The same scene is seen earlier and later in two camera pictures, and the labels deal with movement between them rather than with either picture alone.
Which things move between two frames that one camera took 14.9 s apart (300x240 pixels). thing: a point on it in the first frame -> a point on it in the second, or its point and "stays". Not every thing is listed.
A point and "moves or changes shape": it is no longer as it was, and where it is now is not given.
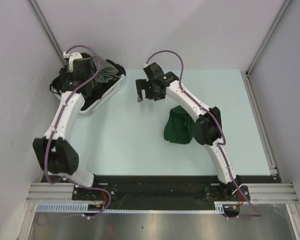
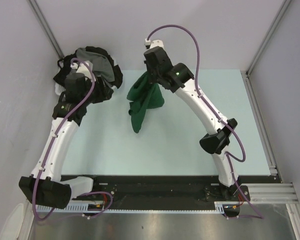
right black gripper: [142, 84] -> [151, 79]
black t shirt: [92, 90] moves or changes shape
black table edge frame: [161, 192] stays
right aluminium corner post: [285, 5] stays
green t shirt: [180, 126] -> [145, 95]
